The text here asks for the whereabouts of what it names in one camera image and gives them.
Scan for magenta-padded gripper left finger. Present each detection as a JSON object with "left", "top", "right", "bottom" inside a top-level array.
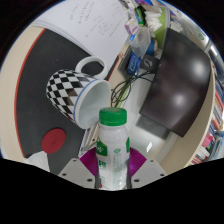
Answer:
[{"left": 57, "top": 147, "right": 100, "bottom": 190}]

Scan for black tangled cables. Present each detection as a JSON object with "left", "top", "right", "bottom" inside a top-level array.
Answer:
[{"left": 110, "top": 68, "right": 161, "bottom": 108}]

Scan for flat round red coaster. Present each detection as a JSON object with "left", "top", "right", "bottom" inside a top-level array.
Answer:
[{"left": 40, "top": 128, "right": 67, "bottom": 155}]

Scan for white written paper pad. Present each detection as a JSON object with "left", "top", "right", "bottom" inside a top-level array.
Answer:
[{"left": 31, "top": 0, "right": 134, "bottom": 66}]

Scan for white green-capped drink bottle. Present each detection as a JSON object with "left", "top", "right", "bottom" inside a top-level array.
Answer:
[{"left": 95, "top": 107, "right": 132, "bottom": 192}]

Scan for black-white checkered mug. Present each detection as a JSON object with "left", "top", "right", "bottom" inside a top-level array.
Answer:
[{"left": 45, "top": 55, "right": 112, "bottom": 130}]

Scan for black red-edged desk mat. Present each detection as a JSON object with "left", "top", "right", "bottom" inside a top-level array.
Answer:
[{"left": 14, "top": 27, "right": 122, "bottom": 176}]

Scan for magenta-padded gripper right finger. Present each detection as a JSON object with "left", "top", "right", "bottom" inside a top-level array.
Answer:
[{"left": 127, "top": 147, "right": 168, "bottom": 190}]

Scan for clear plastic box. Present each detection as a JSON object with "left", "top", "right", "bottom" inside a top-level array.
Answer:
[{"left": 129, "top": 26, "right": 152, "bottom": 59}]

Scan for black computer monitor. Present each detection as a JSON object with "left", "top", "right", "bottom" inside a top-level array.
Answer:
[{"left": 134, "top": 28, "right": 213, "bottom": 139}]

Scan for white square napkin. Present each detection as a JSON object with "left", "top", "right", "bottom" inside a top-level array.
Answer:
[{"left": 23, "top": 150, "right": 51, "bottom": 173}]

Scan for small blue device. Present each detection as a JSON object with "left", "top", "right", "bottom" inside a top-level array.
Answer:
[{"left": 126, "top": 52, "right": 143, "bottom": 77}]

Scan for grey metal laptop stand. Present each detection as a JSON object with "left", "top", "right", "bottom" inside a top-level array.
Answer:
[{"left": 79, "top": 126, "right": 101, "bottom": 158}]

